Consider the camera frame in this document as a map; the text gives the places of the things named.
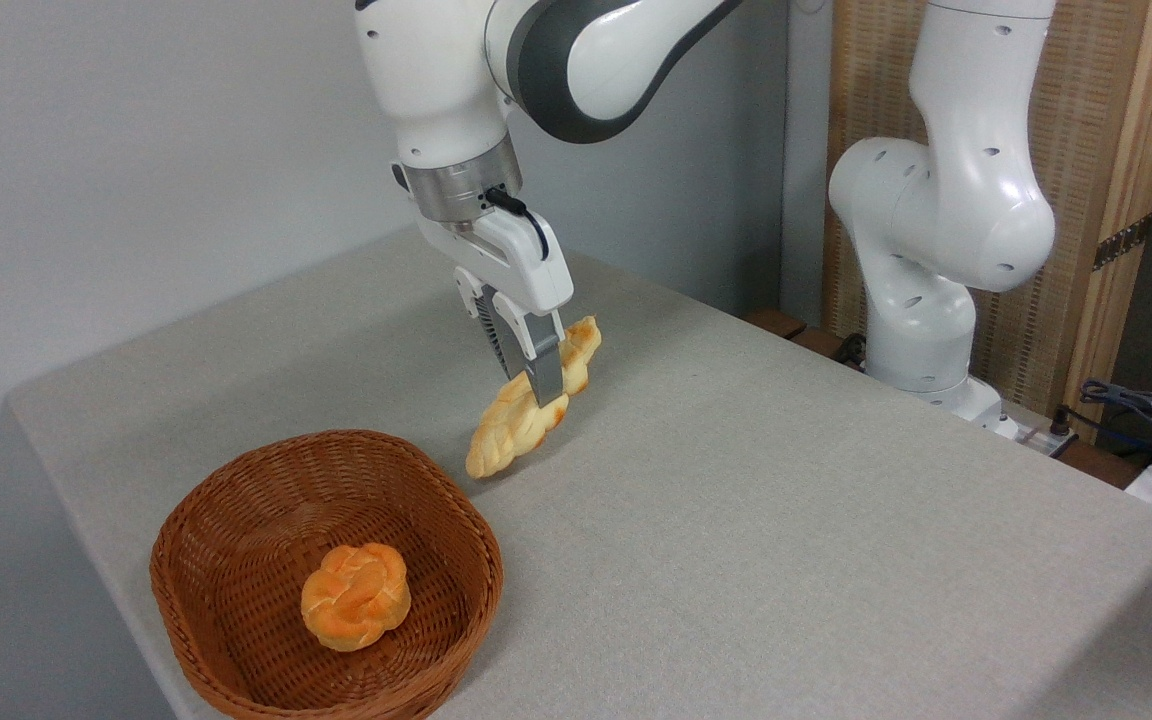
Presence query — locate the bundle of dark cables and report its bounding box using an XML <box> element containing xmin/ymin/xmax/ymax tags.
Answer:
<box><xmin>1079</xmin><ymin>378</ymin><xmax>1152</xmax><ymax>471</ymax></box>

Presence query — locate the brown wicker basket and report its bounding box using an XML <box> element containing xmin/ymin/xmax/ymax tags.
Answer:
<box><xmin>149</xmin><ymin>430</ymin><xmax>505</xmax><ymax>720</ymax></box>

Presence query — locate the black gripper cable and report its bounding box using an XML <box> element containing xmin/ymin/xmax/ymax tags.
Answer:
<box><xmin>484</xmin><ymin>187</ymin><xmax>549</xmax><ymax>261</ymax></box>

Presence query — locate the dark metal screen hinge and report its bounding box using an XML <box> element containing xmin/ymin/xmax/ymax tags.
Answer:
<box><xmin>1093</xmin><ymin>213</ymin><xmax>1152</xmax><ymax>271</ymax></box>

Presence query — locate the long braided bread loaf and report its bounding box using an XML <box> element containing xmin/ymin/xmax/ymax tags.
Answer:
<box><xmin>465</xmin><ymin>316</ymin><xmax>602</xmax><ymax>480</ymax></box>

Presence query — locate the round orange knot bun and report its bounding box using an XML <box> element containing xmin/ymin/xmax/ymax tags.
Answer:
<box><xmin>300</xmin><ymin>543</ymin><xmax>412</xmax><ymax>653</ymax></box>

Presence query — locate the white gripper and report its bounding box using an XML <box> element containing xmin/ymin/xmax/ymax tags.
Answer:
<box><xmin>419</xmin><ymin>210</ymin><xmax>575</xmax><ymax>408</ymax></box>

